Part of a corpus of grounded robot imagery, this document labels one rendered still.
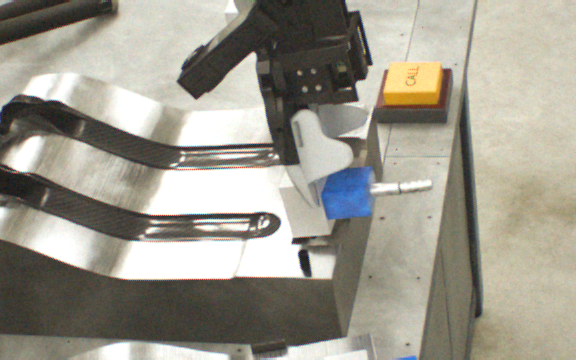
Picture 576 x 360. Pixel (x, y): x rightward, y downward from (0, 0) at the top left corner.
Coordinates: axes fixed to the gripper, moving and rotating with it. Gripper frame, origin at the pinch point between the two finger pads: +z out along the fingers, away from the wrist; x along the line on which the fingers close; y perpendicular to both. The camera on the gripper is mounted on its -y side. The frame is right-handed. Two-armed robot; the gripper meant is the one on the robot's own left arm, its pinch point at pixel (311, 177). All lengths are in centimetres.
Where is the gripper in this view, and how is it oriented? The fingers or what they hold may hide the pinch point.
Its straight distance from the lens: 110.4
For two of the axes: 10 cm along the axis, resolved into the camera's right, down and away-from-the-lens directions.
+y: 9.4, -1.1, -3.3
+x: 2.2, -5.3, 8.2
